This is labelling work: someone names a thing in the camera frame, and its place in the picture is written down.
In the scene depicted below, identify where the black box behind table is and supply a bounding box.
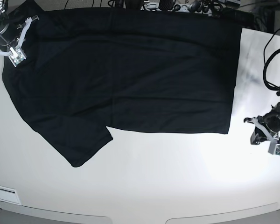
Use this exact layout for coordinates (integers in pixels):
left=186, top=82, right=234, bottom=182
left=220, top=7, right=254, bottom=28

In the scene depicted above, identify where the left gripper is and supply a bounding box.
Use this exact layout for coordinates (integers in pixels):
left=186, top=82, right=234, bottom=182
left=244, top=108, right=280, bottom=145

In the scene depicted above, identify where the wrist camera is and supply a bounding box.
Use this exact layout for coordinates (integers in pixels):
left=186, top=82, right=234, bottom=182
left=268, top=141, right=280, bottom=156
left=8, top=48, right=27, bottom=67

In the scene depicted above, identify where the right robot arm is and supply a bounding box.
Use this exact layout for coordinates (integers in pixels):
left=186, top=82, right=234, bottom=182
left=0, top=0, right=39, bottom=65

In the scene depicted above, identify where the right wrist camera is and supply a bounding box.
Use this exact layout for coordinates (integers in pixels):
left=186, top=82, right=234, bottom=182
left=8, top=48, right=27, bottom=67

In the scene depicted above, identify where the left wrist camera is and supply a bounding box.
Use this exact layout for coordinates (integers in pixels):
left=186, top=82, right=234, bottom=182
left=268, top=141, right=280, bottom=156

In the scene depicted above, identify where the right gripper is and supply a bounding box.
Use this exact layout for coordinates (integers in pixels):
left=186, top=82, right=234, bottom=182
left=0, top=15, right=39, bottom=57

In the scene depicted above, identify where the white label on table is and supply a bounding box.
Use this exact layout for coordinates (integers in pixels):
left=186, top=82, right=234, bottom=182
left=0, top=186, right=21, bottom=205

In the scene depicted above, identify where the black T-shirt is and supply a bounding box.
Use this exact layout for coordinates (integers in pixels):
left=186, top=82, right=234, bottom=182
left=2, top=0, right=242, bottom=167

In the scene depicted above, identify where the white power strip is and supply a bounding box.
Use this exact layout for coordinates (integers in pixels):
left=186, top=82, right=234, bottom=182
left=141, top=1, right=212, bottom=16

